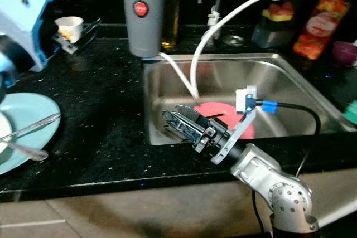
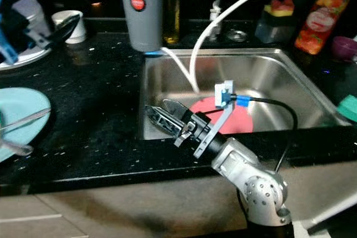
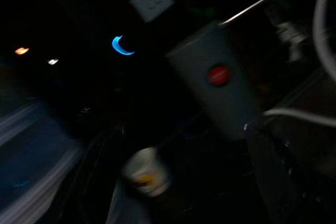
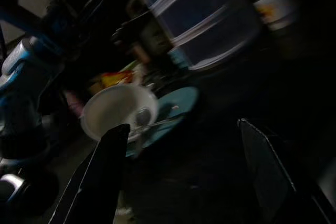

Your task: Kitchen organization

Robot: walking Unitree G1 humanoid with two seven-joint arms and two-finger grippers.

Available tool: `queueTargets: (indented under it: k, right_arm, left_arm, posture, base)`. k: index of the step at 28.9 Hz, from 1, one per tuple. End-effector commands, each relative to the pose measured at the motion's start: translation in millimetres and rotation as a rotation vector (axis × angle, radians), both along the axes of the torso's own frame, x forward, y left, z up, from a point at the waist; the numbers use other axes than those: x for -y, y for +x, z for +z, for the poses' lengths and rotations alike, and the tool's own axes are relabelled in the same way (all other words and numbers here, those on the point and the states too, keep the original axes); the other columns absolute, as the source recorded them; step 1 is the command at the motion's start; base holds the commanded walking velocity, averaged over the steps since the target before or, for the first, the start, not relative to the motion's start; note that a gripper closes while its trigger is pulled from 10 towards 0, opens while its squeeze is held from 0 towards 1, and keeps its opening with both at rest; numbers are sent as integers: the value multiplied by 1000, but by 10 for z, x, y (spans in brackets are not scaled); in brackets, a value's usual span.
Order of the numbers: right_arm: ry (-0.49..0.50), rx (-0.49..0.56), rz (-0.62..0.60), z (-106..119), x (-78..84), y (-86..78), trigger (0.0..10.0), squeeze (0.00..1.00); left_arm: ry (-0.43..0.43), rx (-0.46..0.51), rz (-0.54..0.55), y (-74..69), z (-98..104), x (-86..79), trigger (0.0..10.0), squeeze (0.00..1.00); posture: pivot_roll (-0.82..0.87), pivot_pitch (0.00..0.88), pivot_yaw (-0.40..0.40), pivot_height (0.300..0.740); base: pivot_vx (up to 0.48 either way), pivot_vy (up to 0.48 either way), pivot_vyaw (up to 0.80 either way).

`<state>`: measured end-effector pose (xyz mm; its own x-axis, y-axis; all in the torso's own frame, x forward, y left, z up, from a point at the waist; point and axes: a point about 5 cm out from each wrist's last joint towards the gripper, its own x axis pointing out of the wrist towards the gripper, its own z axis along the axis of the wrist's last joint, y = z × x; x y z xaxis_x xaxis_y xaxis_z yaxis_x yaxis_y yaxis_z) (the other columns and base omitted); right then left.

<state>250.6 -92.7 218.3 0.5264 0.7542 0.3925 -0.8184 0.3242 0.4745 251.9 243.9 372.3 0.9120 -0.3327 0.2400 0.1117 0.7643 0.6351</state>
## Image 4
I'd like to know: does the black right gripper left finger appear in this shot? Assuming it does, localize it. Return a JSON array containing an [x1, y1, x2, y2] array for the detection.
[[52, 123, 131, 224]]

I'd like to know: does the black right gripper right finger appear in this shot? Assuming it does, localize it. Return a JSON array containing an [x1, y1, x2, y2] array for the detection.
[[237, 118, 333, 224]]

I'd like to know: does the white bowl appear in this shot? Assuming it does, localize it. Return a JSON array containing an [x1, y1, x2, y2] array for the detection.
[[80, 84, 159, 142]]

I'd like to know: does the silver spoon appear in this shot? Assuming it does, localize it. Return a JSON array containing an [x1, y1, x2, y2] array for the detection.
[[132, 108, 184, 134]]

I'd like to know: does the yellow red snack packet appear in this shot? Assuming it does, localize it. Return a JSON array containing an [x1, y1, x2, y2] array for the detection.
[[101, 68, 136, 89]]

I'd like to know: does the teal plate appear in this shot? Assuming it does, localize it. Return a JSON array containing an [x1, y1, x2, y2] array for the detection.
[[125, 86, 200, 158]]

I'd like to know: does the blue ceramic mug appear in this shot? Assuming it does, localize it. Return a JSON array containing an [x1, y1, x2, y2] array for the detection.
[[167, 48, 190, 69]]

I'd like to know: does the white stacked food container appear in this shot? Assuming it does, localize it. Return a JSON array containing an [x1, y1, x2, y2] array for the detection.
[[132, 0, 262, 72]]

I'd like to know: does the white printed cup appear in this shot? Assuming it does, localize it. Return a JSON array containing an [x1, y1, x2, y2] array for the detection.
[[253, 0, 300, 31]]

